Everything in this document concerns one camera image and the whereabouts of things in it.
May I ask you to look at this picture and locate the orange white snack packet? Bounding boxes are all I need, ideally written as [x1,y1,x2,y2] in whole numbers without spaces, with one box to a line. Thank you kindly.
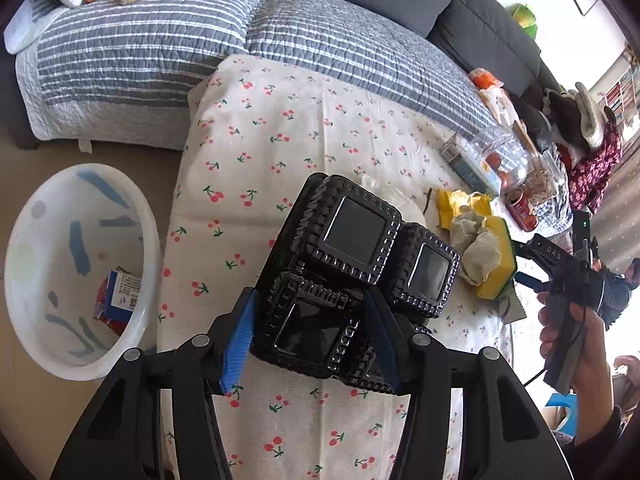
[469,67,501,91]

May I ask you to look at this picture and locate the black plastic compartment tray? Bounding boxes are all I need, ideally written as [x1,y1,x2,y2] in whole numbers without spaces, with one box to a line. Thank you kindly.
[248,173,461,395]

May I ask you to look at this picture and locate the yellow sponge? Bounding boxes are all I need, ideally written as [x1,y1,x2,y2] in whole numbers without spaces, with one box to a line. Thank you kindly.
[475,215,518,301]

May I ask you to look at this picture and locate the person's right hand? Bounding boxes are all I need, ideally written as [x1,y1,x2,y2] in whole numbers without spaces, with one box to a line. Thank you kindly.
[537,291,615,411]

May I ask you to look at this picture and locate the clear jar with tomatoes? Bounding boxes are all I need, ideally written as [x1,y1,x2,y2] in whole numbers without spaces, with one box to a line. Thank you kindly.
[467,122,538,191]

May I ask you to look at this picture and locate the cherry print tablecloth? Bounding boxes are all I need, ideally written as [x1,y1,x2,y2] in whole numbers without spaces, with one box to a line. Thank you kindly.
[156,54,526,480]

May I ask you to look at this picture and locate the dark red floral cloth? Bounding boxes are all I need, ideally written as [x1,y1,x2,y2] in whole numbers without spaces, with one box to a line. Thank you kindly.
[560,125,623,211]

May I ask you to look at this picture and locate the blue white checked cloth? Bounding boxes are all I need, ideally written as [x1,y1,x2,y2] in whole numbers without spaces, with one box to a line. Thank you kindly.
[530,195,573,233]

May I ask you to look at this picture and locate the yellow wrapper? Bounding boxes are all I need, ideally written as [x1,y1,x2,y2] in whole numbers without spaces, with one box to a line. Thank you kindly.
[437,189,493,231]

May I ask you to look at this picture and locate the red drink can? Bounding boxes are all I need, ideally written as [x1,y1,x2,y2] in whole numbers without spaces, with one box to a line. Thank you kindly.
[505,190,538,232]

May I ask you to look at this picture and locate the blue red printed packet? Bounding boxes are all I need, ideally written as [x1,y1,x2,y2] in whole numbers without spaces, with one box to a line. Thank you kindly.
[92,267,146,336]

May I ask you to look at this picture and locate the white plastic basin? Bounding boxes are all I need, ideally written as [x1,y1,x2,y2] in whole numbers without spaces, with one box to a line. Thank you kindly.
[4,162,163,381]

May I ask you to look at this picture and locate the white printed packets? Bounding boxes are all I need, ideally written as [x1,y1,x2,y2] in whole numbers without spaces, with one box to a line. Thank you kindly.
[480,87,518,128]

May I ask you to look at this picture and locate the pale blue carton box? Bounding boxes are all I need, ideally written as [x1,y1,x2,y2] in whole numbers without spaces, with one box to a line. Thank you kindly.
[440,135,502,197]

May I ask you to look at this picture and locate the person's right forearm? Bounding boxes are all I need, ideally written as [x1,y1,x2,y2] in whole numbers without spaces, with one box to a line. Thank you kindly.
[560,400,628,480]

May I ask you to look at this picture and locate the black cable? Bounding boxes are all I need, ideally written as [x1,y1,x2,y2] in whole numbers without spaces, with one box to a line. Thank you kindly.
[525,300,588,386]

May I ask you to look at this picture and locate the bookshelf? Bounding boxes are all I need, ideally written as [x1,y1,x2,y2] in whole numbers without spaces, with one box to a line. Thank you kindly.
[597,57,640,128]

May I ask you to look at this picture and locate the clear jar with toothpicks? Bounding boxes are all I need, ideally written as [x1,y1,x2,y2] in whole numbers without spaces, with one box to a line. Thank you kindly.
[520,152,563,208]

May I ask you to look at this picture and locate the grey striped quilt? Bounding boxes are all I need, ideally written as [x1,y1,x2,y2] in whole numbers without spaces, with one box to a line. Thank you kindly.
[15,0,501,151]

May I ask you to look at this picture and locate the pale paper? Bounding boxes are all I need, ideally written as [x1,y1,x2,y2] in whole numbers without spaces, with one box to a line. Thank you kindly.
[450,210,502,286]

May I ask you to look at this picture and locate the blue stool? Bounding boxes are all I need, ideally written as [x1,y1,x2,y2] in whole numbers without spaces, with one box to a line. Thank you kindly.
[545,392,578,433]

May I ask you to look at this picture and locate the green plush toy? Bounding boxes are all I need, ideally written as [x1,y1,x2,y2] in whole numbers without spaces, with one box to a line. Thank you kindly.
[505,2,538,38]

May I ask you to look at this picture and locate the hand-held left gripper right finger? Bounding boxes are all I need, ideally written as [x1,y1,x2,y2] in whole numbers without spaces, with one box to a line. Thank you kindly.
[364,290,573,480]

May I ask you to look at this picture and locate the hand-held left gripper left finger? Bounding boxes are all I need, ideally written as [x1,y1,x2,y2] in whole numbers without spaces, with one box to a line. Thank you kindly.
[50,287,261,480]

